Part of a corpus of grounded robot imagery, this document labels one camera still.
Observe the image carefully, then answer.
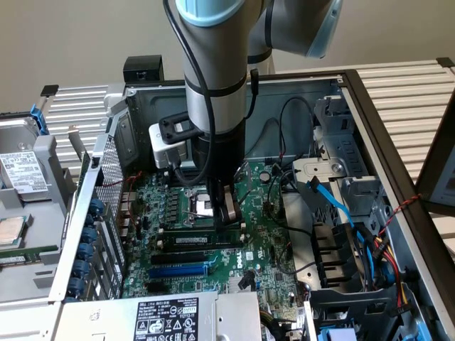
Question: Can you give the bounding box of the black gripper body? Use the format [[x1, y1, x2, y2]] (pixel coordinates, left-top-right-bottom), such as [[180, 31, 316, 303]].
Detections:
[[191, 119, 247, 184]]

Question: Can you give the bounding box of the CPU socket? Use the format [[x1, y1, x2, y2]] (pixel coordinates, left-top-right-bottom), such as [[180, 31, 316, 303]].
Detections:
[[183, 187, 218, 225]]

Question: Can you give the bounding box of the silver socket cover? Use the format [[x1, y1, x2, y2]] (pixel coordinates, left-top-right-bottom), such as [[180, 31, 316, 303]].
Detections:
[[233, 161, 254, 209]]

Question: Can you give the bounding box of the green motherboard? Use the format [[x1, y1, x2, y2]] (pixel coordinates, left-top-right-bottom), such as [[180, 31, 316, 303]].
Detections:
[[120, 159, 312, 323]]

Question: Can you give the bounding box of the long black expansion slot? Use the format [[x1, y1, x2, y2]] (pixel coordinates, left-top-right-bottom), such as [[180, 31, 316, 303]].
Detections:
[[150, 249, 208, 266]]

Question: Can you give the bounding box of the small silver heat sink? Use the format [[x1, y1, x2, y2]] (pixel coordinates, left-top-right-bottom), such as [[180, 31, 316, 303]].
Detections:
[[226, 276, 258, 293]]

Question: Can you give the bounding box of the blue expansion slot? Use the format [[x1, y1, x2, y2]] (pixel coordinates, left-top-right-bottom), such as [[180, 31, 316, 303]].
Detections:
[[148, 262, 210, 280]]

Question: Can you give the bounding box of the open grey PC case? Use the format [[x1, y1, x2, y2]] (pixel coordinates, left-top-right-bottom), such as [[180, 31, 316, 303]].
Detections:
[[48, 69, 455, 341]]

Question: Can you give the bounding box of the black case fan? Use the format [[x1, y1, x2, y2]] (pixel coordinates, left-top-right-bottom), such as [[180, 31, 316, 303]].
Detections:
[[311, 222, 369, 290]]

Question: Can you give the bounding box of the silver disk bay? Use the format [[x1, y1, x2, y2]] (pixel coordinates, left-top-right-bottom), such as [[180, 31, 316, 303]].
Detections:
[[291, 94, 395, 230]]

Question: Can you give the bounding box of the dark plastic shroud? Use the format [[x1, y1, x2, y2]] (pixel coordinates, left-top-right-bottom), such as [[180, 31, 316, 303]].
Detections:
[[308, 285, 405, 341]]

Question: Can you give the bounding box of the silver power supply with label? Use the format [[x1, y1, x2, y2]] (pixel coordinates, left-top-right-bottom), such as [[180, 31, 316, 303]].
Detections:
[[53, 290, 264, 341]]

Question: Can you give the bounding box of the grey hard drive tray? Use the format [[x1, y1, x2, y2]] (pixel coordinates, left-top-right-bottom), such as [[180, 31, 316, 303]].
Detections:
[[0, 136, 78, 305]]

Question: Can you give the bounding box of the blue disk caddy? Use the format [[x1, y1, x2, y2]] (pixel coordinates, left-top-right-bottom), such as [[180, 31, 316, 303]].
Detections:
[[29, 103, 50, 137]]

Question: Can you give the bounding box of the silver hard disk white label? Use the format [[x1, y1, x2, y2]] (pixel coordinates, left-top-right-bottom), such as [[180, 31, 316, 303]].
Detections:
[[0, 118, 52, 204]]

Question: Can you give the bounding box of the silver CPU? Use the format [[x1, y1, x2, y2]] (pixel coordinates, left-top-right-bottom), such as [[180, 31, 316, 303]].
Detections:
[[0, 215, 26, 247]]

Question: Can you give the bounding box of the black framed side panel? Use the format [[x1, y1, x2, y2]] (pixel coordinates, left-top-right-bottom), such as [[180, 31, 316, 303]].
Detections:
[[414, 92, 455, 218]]

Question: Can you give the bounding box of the low looped black wire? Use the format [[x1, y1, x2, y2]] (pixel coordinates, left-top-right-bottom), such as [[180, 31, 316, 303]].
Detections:
[[245, 117, 286, 159]]

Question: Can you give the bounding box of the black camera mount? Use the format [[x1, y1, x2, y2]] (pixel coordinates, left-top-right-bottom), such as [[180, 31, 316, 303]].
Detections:
[[157, 111, 200, 145]]

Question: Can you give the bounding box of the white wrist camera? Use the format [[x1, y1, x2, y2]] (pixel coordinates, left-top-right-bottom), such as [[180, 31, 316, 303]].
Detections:
[[148, 121, 191, 169]]

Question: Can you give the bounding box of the long curved black wire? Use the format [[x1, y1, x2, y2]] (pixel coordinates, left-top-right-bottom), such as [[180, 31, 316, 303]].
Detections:
[[267, 168, 314, 238]]

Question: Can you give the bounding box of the black cable with plug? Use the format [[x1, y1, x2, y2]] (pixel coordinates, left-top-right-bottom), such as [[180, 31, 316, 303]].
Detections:
[[243, 67, 259, 120]]

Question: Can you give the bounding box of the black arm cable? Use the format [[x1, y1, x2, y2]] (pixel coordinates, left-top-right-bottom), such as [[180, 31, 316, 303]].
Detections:
[[162, 0, 218, 188]]

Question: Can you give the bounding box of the tall looped black wire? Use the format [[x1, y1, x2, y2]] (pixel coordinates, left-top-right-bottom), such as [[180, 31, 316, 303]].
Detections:
[[279, 97, 317, 159]]

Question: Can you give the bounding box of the grey wire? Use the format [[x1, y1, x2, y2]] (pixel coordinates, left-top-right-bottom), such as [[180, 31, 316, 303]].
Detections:
[[279, 241, 316, 277]]

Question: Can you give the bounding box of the red black twisted wire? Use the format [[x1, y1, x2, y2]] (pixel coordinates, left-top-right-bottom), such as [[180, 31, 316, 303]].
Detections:
[[102, 171, 144, 190], [378, 193, 424, 238]]

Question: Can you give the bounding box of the blue SATA wire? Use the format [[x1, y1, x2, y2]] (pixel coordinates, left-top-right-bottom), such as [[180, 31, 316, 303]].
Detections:
[[305, 175, 375, 264]]

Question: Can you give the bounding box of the black box bracket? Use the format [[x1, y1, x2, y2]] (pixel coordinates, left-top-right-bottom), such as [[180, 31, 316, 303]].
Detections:
[[122, 55, 166, 84]]

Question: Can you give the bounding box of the graphics card with silver bracket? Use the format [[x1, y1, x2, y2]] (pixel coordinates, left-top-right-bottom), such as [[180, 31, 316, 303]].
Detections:
[[66, 124, 92, 188]]

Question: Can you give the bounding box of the red yellow black wire bundle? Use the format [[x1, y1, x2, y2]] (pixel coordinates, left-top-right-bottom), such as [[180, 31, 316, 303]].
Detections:
[[355, 227, 410, 310]]

